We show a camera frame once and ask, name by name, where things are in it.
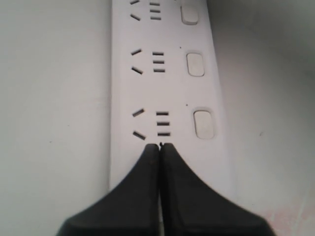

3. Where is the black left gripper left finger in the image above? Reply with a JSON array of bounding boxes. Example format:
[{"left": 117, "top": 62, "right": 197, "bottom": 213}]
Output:
[{"left": 57, "top": 144, "right": 159, "bottom": 236}]

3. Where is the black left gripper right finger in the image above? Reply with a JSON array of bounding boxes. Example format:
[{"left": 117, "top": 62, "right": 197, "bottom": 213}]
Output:
[{"left": 160, "top": 143, "right": 272, "bottom": 236}]

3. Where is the white power strip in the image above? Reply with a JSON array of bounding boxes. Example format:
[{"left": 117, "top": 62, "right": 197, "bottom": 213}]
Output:
[{"left": 109, "top": 0, "right": 236, "bottom": 199}]

